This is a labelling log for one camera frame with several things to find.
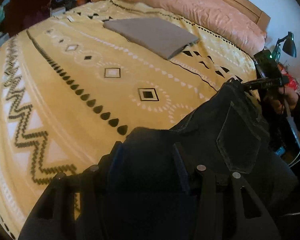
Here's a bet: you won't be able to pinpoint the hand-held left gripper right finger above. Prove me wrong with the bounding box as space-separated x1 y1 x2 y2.
172 142 282 240

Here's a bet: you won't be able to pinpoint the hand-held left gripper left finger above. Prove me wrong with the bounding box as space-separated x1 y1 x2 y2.
17 140 123 240

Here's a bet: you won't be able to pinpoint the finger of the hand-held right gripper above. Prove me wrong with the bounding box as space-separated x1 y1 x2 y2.
241 78 283 90

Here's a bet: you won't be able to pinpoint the dark navy pants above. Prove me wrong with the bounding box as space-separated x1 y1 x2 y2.
104 79 300 240

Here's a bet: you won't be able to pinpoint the folded grey pants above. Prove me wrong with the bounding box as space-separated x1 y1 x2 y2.
103 17 200 60

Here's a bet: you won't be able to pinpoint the person's right hand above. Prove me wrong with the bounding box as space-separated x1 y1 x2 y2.
266 86 300 113

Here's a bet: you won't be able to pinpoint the dark green desk lamp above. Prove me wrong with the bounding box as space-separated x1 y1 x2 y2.
270 32 297 60

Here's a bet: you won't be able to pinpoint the wooden headboard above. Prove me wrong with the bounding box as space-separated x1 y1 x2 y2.
180 0 271 30

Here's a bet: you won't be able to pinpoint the yellow patterned bedspread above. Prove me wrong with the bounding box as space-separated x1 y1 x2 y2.
0 0 263 240

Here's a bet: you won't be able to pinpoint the pink duvet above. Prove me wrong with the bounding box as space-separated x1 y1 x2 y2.
90 0 267 52

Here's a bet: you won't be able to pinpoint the white box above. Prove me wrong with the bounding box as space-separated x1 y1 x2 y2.
51 6 66 16

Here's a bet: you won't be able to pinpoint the maroon garment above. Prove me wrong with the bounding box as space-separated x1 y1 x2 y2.
4 0 55 37

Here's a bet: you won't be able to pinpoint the white cable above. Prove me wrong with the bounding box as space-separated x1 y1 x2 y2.
284 100 300 167

